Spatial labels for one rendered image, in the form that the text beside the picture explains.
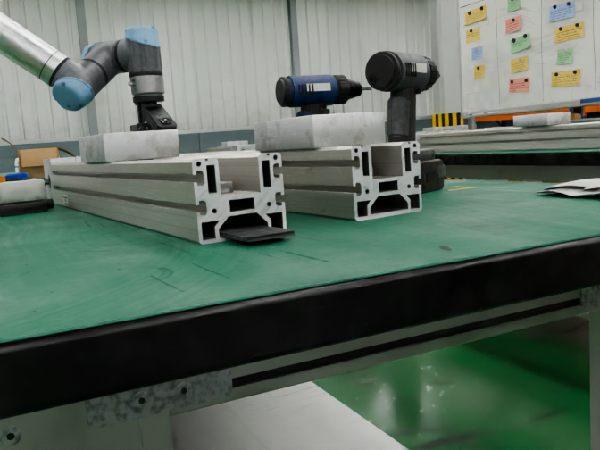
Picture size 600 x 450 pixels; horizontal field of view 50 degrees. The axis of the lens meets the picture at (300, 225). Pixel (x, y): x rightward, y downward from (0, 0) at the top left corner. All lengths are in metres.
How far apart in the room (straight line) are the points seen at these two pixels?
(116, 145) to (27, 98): 11.58
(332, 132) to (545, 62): 3.44
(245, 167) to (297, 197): 0.16
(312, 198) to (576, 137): 1.63
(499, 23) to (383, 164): 3.72
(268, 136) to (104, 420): 0.50
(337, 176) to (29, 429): 0.43
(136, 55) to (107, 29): 11.33
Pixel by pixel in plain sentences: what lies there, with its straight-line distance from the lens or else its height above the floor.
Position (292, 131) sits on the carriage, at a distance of 0.83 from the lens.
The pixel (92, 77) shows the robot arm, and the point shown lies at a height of 1.04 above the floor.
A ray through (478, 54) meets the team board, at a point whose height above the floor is 1.36.
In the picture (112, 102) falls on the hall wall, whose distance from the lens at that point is 12.67.
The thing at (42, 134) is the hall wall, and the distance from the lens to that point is 12.49.
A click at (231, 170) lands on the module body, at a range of 0.73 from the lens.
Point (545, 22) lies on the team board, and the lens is 4.21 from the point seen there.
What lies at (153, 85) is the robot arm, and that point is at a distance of 1.51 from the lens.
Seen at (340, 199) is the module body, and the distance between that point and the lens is 0.75.
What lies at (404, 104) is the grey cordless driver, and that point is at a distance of 1.01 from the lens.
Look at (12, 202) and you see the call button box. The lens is 1.25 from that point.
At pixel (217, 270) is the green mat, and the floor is 0.78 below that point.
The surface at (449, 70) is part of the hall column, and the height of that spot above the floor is 1.69.
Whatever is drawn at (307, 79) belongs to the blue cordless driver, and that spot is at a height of 0.99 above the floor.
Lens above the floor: 0.88
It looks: 8 degrees down
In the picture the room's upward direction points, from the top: 4 degrees counter-clockwise
